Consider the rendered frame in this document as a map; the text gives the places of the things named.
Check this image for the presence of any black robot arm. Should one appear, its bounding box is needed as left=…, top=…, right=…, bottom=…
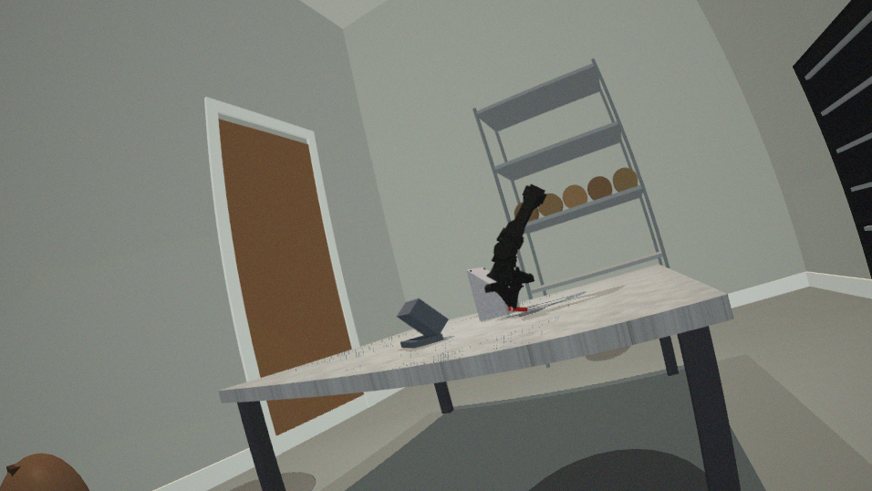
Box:
left=487, top=184, right=546, bottom=281

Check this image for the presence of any grey sloped panel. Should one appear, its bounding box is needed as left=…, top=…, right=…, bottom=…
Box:
left=397, top=298, right=449, bottom=348

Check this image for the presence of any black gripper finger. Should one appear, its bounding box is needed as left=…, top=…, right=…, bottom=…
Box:
left=495, top=289, right=512, bottom=308
left=506, top=286, right=523, bottom=309

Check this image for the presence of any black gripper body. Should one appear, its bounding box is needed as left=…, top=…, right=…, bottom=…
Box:
left=485, top=261, right=535, bottom=293

